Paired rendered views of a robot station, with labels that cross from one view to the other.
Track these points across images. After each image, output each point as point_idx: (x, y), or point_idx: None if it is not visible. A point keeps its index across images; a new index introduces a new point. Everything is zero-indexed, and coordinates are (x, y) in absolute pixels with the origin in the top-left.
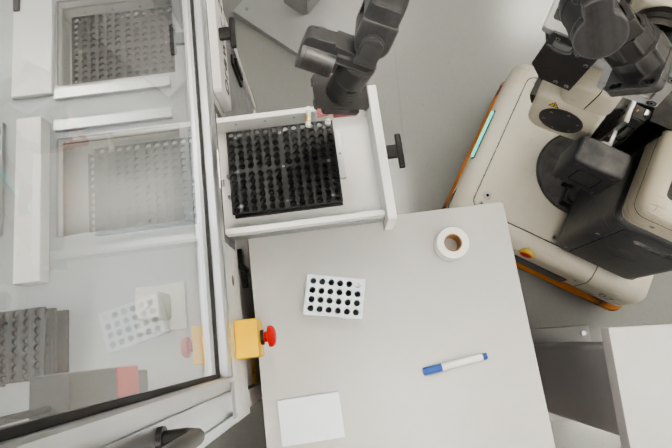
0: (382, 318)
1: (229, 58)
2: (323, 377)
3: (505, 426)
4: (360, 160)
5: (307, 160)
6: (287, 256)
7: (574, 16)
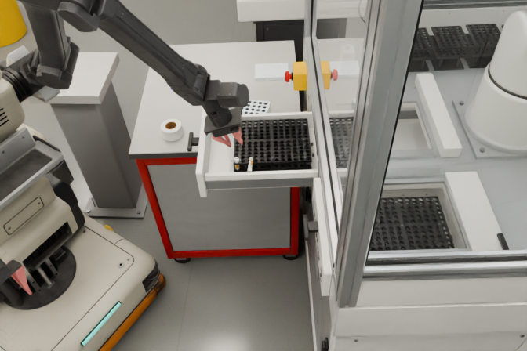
0: None
1: (328, 336)
2: (263, 86)
3: None
4: (218, 160)
5: (255, 151)
6: None
7: (71, 54)
